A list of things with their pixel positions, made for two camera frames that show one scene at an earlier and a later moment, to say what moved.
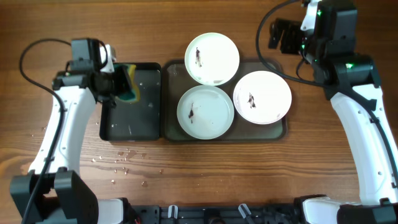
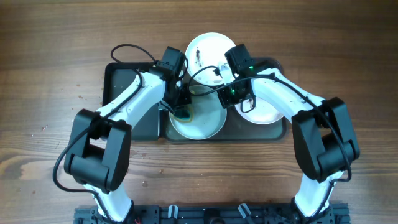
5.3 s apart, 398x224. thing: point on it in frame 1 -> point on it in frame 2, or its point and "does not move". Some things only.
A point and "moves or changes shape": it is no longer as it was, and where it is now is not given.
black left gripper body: (116, 83) -> (179, 101)
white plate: (205, 112) moves or changes shape
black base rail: (216, 214) does not move
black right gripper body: (292, 37) -> (237, 97)
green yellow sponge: (134, 96) moves or changes shape
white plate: (212, 59) does not move
